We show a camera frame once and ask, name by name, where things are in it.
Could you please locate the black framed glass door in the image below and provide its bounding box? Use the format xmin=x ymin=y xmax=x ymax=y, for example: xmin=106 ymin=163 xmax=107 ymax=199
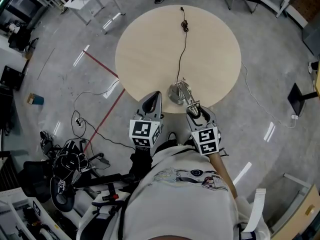
xmin=0 ymin=0 xmax=45 ymax=27

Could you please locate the grey metal bar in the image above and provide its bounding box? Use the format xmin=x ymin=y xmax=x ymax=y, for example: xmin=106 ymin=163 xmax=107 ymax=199
xmin=283 ymin=173 xmax=313 ymax=189

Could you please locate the black flat panel device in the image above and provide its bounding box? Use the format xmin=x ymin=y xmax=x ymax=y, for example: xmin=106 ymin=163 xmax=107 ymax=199
xmin=74 ymin=172 xmax=141 ymax=189

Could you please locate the black floor cable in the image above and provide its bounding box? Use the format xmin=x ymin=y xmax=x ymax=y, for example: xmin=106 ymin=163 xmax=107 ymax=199
xmin=71 ymin=110 xmax=137 ymax=151

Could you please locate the white metal shelving unit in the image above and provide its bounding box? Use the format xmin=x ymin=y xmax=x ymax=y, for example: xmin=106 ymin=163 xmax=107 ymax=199
xmin=256 ymin=0 xmax=310 ymax=29

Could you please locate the grey refrigerator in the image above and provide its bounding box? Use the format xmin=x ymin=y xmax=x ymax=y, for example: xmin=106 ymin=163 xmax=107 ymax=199
xmin=302 ymin=18 xmax=320 ymax=57

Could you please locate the light wooden cabinet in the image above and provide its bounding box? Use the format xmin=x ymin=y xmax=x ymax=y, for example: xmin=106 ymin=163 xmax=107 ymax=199
xmin=271 ymin=183 xmax=320 ymax=240

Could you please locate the white floor cable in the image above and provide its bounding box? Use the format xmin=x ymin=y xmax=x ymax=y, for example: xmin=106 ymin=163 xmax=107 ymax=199
xmin=241 ymin=61 xmax=296 ymax=129

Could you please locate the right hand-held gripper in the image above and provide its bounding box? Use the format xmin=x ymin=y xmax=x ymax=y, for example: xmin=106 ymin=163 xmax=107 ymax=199
xmin=186 ymin=105 xmax=223 ymax=156

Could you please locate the black equipment rack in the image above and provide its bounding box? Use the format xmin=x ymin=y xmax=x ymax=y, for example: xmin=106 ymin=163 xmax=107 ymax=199
xmin=0 ymin=83 xmax=15 ymax=137

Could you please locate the person's right forearm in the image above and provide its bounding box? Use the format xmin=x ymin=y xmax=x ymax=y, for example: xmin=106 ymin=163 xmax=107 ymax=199
xmin=208 ymin=152 xmax=238 ymax=200

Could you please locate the black swivel office chair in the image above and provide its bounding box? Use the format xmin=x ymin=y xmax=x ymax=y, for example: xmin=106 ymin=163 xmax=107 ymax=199
xmin=7 ymin=21 xmax=40 ymax=52

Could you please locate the person's white printed shirt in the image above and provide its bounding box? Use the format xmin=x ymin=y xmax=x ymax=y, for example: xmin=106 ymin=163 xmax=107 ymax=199
xmin=77 ymin=145 xmax=271 ymax=240

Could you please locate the black flat case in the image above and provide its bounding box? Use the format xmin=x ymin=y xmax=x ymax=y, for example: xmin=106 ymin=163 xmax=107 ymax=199
xmin=0 ymin=65 xmax=26 ymax=92

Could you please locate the silver desk lamp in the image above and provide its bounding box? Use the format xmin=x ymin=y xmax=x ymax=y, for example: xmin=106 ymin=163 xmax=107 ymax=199
xmin=166 ymin=76 xmax=203 ymax=117

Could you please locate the black lamp power cable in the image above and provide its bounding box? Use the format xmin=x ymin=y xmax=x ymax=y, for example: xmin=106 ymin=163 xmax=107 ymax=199
xmin=176 ymin=6 xmax=190 ymax=84

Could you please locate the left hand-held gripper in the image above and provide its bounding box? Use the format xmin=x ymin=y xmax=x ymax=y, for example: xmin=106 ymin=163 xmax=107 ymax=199
xmin=129 ymin=91 xmax=165 ymax=149

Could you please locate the black cable harness bundle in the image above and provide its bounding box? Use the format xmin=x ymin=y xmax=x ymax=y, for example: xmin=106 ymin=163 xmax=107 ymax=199
xmin=39 ymin=131 xmax=110 ymax=182

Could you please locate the blue box with cardboard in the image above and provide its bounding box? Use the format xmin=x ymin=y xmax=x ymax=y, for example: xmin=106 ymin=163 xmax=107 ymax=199
xmin=26 ymin=92 xmax=45 ymax=106

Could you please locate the thin grey floor cable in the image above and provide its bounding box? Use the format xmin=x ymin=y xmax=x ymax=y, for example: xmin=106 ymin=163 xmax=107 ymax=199
xmin=73 ymin=80 xmax=121 ymax=120

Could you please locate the white webbing strap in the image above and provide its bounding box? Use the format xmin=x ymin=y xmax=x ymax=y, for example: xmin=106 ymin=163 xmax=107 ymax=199
xmin=243 ymin=188 xmax=267 ymax=234

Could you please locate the red floor tape line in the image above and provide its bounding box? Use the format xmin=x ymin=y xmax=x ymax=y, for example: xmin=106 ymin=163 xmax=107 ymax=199
xmin=82 ymin=50 xmax=126 ymax=154

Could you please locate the wooden side table black stand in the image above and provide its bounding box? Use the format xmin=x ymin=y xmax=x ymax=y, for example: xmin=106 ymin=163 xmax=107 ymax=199
xmin=287 ymin=61 xmax=320 ymax=117

